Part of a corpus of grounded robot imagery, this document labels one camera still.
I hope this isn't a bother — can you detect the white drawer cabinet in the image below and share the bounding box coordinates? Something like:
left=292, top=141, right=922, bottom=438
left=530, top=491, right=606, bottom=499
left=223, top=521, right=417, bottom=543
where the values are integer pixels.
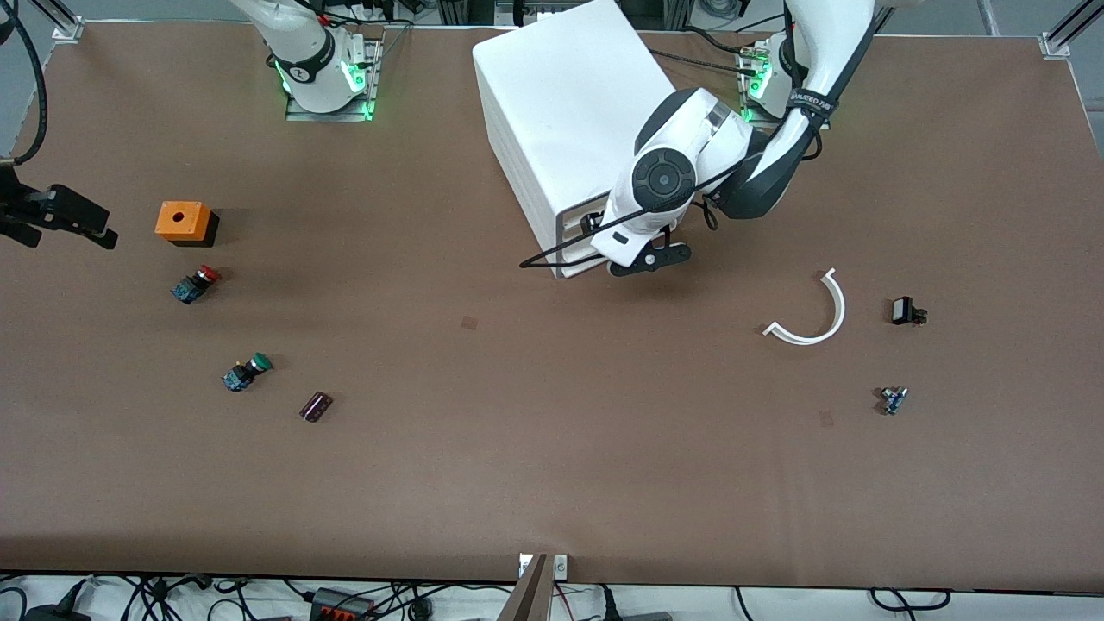
left=472, top=0, right=678, bottom=280

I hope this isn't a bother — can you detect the red push button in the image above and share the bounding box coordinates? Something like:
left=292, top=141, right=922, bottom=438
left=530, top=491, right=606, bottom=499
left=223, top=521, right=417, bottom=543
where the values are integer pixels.
left=170, top=265, right=222, bottom=305

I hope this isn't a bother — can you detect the green push button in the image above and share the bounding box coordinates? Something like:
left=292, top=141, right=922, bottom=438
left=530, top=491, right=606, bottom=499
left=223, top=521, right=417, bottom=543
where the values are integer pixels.
left=222, top=352, right=273, bottom=393

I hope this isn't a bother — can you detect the orange box with hole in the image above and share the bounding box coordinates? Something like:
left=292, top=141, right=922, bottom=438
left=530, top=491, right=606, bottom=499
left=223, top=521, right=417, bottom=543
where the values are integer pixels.
left=155, top=201, right=220, bottom=248

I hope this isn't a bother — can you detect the white curved plastic piece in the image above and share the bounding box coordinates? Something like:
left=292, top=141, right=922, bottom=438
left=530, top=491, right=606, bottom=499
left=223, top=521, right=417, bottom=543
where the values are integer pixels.
left=763, top=267, right=847, bottom=347

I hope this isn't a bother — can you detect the dark background equipment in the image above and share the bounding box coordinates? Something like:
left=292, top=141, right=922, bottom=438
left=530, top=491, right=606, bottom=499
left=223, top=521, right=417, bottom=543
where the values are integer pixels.
left=436, top=0, right=518, bottom=27

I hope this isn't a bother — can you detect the black plug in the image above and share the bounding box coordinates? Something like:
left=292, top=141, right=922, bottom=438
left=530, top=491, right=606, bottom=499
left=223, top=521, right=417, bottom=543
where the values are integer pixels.
left=598, top=585, right=674, bottom=621

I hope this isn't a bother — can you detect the black power adapter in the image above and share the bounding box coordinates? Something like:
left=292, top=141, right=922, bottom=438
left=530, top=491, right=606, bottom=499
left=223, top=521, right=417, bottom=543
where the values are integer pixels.
left=22, top=576, right=94, bottom=621

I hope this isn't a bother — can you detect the black red power strip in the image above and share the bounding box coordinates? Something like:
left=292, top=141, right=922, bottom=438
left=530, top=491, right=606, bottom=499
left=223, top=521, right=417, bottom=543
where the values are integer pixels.
left=309, top=586, right=378, bottom=621

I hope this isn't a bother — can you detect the aluminium frame strut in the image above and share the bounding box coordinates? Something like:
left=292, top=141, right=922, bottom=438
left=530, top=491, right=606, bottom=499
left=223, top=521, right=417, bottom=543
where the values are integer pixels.
left=1039, top=0, right=1104, bottom=59
left=34, top=0, right=85, bottom=43

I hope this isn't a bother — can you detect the black base cable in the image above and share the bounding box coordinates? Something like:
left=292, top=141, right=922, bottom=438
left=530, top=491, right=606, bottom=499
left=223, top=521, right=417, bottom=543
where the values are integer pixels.
left=681, top=26, right=753, bottom=56
left=649, top=47, right=764, bottom=77

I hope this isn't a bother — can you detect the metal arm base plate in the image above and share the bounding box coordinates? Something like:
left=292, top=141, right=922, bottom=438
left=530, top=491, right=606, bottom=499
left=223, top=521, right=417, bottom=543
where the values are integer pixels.
left=285, top=36, right=385, bottom=122
left=740, top=52, right=831, bottom=131

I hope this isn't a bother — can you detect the black looped cable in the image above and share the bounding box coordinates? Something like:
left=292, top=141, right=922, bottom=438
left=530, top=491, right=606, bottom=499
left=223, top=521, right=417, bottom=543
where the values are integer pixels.
left=869, top=587, right=952, bottom=612

